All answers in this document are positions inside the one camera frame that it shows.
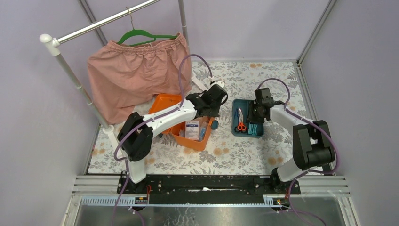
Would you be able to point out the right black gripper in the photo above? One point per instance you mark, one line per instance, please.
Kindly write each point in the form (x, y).
(251, 118)

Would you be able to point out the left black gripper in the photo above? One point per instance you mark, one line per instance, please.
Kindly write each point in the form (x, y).
(213, 110)

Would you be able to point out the teal divided tray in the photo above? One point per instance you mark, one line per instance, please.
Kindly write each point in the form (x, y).
(243, 104)

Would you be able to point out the white blue medicine sachet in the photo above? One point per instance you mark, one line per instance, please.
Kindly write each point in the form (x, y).
(192, 130)

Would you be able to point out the orange plastic medicine box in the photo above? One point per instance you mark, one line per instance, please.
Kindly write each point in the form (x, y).
(206, 124)

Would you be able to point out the small orange scissors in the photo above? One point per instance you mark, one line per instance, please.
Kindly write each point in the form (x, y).
(241, 126)

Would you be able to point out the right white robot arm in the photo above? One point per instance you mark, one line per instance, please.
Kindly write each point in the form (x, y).
(311, 141)

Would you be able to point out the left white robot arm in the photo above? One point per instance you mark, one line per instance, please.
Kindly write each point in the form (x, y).
(136, 135)

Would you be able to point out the white rectangular box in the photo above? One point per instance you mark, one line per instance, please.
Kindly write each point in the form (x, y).
(200, 84)

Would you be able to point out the floral table mat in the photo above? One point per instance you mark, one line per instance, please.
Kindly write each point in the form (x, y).
(225, 153)

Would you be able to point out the pink fabric shorts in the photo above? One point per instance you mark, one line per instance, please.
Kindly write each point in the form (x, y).
(122, 76)

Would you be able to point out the green clothes hanger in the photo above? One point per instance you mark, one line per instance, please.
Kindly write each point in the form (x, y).
(137, 32)

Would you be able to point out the silver clothes rack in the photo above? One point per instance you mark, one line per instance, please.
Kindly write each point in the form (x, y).
(52, 44)

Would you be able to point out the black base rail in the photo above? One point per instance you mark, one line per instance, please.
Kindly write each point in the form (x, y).
(206, 189)

